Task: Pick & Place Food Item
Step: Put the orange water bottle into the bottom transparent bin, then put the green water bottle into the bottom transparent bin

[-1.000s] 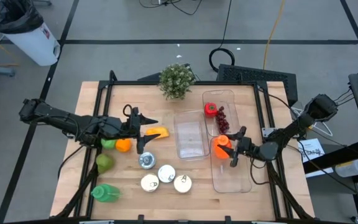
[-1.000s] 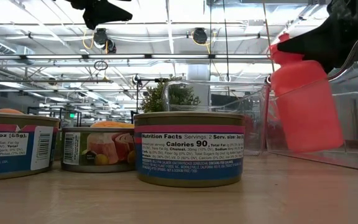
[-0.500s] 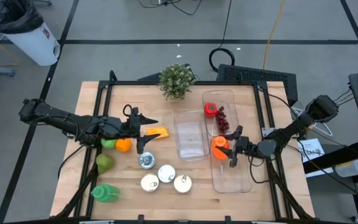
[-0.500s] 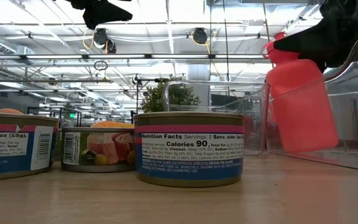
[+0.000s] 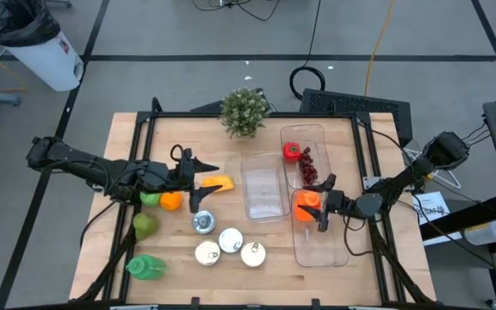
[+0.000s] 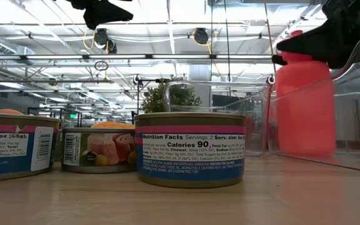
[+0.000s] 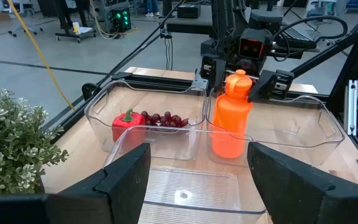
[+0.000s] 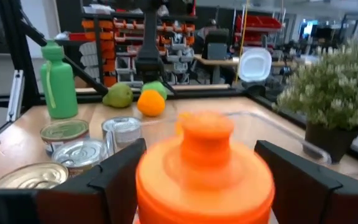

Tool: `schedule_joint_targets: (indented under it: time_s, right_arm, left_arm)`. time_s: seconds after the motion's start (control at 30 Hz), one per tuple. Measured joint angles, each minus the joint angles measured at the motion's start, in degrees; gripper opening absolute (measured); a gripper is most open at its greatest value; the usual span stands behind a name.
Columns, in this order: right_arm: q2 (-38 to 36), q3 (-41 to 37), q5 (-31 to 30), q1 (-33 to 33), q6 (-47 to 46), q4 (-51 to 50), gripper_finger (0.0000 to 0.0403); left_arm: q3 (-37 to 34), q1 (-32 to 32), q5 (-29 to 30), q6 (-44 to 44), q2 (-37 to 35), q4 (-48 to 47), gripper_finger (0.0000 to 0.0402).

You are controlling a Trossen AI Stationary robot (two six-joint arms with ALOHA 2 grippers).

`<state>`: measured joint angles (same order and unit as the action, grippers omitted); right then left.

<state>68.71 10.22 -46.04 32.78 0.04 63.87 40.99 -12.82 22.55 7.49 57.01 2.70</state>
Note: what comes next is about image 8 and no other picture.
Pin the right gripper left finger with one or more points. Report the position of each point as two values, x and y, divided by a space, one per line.
104 202

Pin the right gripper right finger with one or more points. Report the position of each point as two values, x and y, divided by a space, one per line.
306 199

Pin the blue-label gold tin can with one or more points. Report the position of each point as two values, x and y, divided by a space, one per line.
30 177
64 130

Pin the orange plastic bottle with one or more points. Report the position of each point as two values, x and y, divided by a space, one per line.
204 186

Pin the green toy pear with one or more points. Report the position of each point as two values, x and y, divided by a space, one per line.
118 96

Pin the toy orange fruit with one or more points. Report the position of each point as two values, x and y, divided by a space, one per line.
151 104

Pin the green plastic bottle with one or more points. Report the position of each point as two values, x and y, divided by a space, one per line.
61 90

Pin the green toy apple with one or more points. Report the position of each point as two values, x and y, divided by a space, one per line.
155 86

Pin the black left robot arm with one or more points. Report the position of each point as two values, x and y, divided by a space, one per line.
149 46

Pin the clear plastic bin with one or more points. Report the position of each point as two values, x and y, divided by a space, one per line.
112 143

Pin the green potted plant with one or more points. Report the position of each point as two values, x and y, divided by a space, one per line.
334 87

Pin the white plastic container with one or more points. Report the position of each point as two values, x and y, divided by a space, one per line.
255 65

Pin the shelf rack orange bins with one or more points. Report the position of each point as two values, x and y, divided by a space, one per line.
107 43

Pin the wooden desk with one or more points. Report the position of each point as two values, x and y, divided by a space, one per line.
222 62

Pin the black office chair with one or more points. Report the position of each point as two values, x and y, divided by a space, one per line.
216 43

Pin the red storage bins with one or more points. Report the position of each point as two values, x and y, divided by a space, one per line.
256 23

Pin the person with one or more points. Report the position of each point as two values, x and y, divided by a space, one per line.
210 22

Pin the silver frame bracket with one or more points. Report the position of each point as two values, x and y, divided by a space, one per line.
15 96

